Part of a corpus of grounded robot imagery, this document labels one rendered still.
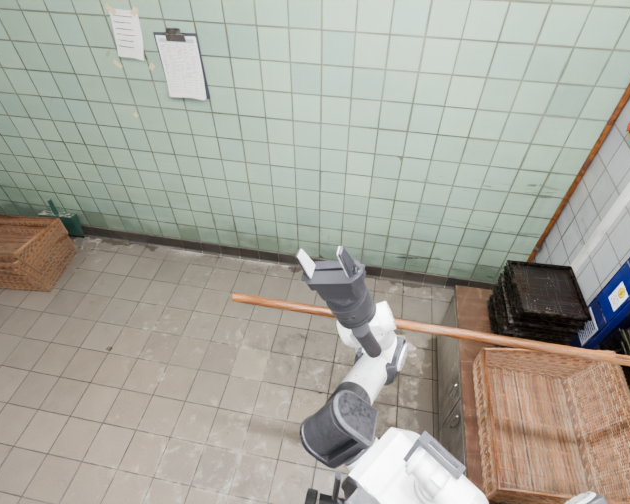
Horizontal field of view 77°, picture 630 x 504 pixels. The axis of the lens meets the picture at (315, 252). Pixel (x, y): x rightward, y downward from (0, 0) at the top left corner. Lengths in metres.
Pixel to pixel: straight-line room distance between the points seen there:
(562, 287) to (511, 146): 0.76
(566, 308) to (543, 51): 1.09
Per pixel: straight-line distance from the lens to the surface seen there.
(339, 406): 0.91
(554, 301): 1.97
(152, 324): 2.90
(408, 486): 0.91
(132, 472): 2.51
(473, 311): 2.20
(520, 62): 2.13
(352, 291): 0.75
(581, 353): 1.44
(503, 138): 2.29
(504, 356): 1.96
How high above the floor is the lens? 2.26
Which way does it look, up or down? 47 degrees down
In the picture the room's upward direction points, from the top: straight up
